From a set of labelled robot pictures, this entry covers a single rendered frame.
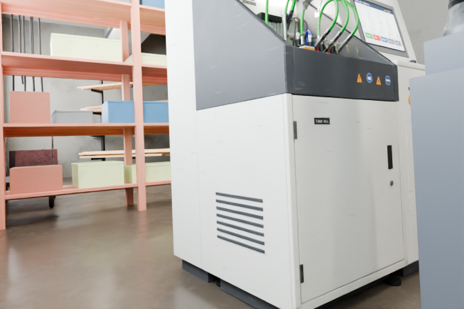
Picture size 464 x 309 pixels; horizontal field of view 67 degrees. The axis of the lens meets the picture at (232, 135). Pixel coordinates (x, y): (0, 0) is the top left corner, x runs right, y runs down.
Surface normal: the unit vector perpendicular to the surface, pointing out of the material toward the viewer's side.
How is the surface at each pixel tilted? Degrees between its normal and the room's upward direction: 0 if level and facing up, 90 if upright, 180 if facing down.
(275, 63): 90
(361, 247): 90
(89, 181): 90
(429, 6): 90
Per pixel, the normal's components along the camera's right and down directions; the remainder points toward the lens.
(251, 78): -0.80, 0.02
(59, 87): 0.48, -0.04
